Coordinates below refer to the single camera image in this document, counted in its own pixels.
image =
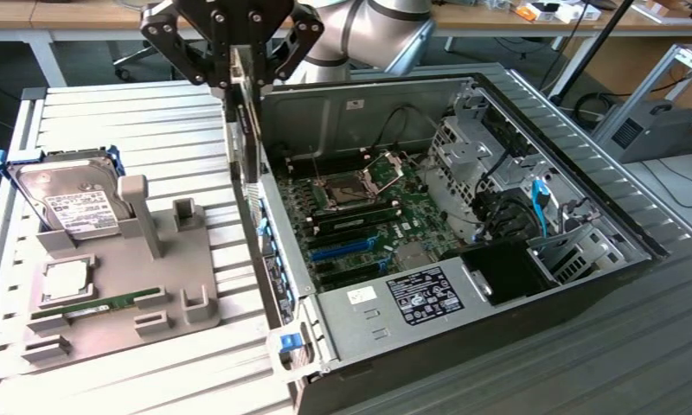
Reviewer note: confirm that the blue expansion slot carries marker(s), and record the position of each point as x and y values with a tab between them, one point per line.
345	250

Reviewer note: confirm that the grey power supply unit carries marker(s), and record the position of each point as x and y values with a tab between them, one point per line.
369	320

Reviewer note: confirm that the green RAM stick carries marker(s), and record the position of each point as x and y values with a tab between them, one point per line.
100	307

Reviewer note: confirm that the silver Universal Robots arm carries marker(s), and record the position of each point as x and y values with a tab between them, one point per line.
375	34

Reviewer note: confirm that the aluminium profile frame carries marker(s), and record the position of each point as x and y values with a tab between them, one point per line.
663	65

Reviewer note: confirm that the blue case latch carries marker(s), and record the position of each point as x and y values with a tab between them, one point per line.
287	342

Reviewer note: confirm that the metal socket cover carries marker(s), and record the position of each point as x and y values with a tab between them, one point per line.
385	170

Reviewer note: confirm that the orange and white box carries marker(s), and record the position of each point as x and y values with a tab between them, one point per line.
533	10

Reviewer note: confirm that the silver perforated disk bay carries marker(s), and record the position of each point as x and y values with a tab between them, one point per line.
588	255

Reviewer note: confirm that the black office chair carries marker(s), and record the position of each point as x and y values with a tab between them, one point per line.
134	60

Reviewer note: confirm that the grey machine box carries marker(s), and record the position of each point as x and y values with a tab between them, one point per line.
658	129

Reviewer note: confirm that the green motherboard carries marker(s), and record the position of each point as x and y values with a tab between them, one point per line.
415	220

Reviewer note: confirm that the long wooden desk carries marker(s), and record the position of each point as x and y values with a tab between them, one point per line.
10	17

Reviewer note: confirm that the black RAM stick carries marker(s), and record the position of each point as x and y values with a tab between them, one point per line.
352	220

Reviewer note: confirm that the grey plastic parts rack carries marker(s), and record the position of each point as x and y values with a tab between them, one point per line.
114	281

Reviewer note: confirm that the open black PC case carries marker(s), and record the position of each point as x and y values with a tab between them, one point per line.
467	367

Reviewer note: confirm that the white box on desk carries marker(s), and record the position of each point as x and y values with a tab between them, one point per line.
579	13

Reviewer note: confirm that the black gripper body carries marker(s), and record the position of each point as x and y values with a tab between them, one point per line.
236	19

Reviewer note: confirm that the silver CPU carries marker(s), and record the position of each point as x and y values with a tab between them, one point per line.
64	282

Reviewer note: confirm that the black expansion slot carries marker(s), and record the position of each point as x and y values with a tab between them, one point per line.
355	273

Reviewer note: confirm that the hard disk in blue carrier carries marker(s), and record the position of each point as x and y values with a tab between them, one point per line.
62	194

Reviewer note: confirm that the CPU socket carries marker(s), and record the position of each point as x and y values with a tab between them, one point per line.
345	194

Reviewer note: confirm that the black tripod pole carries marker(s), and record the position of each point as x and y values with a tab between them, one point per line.
600	39

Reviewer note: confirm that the wooden desk with clutter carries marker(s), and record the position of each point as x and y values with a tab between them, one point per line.
640	26

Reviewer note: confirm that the graphics card with metal bracket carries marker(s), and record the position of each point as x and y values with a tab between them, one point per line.
248	125

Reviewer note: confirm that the socket locking lever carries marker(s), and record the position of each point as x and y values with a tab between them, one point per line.
317	166

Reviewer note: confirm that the silver disk bay cage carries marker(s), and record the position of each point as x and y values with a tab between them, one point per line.
459	173

